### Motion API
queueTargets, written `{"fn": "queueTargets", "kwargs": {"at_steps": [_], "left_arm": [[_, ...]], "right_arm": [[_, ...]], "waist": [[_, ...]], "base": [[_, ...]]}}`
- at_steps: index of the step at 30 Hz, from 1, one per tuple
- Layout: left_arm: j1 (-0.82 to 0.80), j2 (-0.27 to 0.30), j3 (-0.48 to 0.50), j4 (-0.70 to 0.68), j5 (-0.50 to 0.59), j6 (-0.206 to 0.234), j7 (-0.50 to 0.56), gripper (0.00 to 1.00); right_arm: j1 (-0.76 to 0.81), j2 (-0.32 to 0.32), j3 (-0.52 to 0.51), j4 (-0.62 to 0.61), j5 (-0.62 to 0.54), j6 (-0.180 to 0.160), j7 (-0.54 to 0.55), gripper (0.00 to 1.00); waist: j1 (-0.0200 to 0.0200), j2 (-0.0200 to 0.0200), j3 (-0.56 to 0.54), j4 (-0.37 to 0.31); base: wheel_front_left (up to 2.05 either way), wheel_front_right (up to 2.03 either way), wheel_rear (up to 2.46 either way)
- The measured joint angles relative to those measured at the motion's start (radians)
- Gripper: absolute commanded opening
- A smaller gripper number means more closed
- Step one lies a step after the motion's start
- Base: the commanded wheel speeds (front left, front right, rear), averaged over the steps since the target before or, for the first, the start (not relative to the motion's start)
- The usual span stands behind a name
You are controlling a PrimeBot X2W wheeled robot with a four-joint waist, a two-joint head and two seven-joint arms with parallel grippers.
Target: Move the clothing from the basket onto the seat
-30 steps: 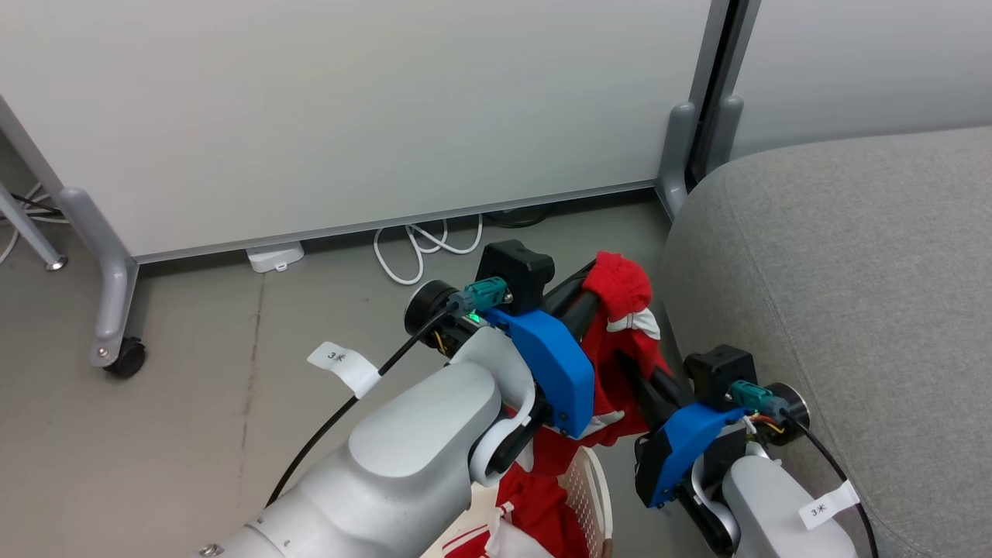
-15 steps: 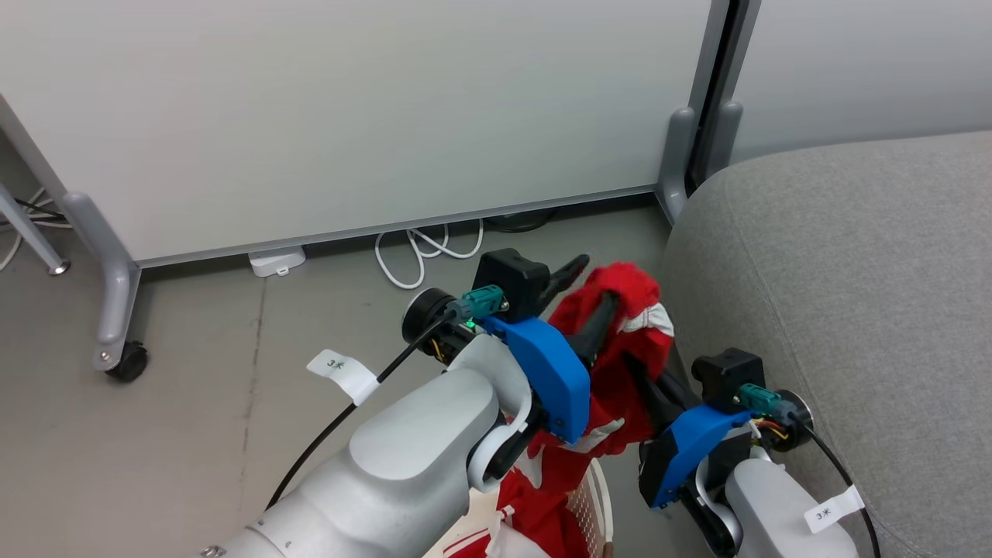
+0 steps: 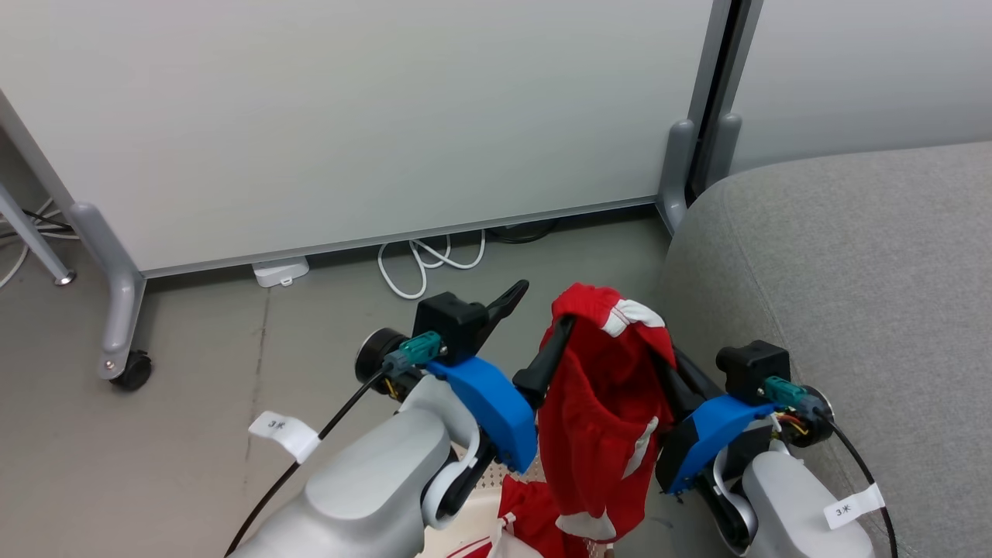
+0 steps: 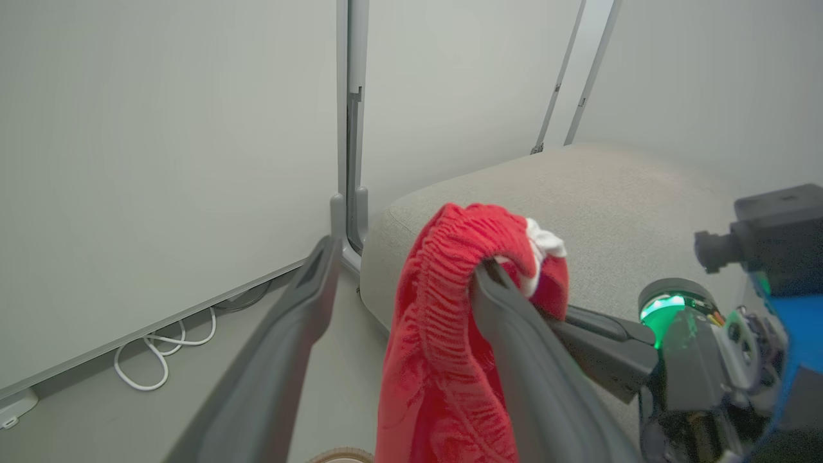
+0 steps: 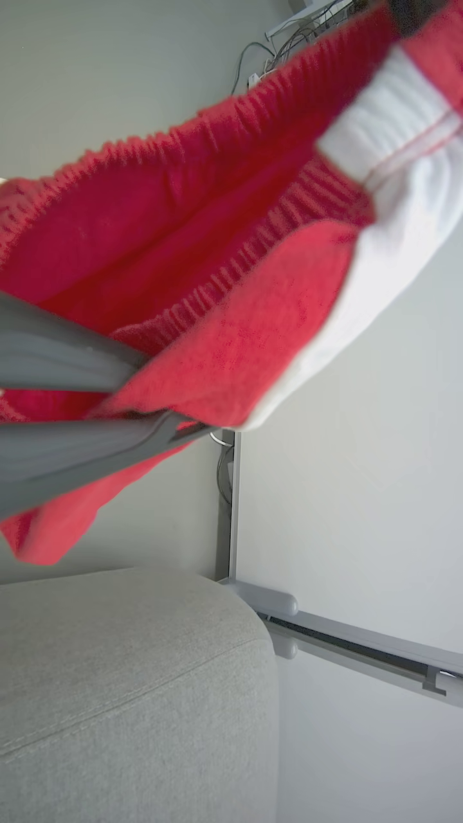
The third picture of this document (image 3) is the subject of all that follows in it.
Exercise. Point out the white plug adapter box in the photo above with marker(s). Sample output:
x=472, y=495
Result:
x=280, y=271

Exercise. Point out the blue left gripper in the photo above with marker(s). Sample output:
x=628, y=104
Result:
x=492, y=407

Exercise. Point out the grey partition foot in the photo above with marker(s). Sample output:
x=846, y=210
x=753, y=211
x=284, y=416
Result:
x=676, y=170
x=725, y=147

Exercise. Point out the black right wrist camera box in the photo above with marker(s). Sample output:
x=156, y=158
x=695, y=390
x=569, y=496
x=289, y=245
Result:
x=752, y=368

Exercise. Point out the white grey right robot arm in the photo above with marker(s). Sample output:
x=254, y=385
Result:
x=790, y=504

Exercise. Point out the grey fabric sofa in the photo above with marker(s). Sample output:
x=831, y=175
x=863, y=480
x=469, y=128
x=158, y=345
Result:
x=852, y=310

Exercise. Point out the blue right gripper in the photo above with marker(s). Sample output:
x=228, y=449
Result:
x=709, y=430

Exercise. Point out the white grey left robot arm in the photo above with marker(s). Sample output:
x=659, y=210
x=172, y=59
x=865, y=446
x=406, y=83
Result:
x=372, y=480

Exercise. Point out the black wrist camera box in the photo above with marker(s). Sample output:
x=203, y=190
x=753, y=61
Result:
x=449, y=325
x=752, y=368

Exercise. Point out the wide white partition panel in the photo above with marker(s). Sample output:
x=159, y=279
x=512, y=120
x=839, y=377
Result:
x=349, y=116

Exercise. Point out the narrow white partition panel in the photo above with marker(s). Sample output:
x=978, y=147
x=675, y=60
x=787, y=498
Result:
x=860, y=70

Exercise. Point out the black caster wheel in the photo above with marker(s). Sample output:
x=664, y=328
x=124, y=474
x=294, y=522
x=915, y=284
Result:
x=133, y=370

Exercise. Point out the grey partition leg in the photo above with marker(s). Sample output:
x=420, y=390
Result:
x=108, y=287

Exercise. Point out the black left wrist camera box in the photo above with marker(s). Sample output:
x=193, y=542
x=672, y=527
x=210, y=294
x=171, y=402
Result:
x=449, y=325

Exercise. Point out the red white-trimmed garment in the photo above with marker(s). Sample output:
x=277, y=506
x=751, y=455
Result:
x=597, y=403

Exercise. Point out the grey metal table leg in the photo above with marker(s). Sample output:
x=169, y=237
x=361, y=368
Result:
x=31, y=232

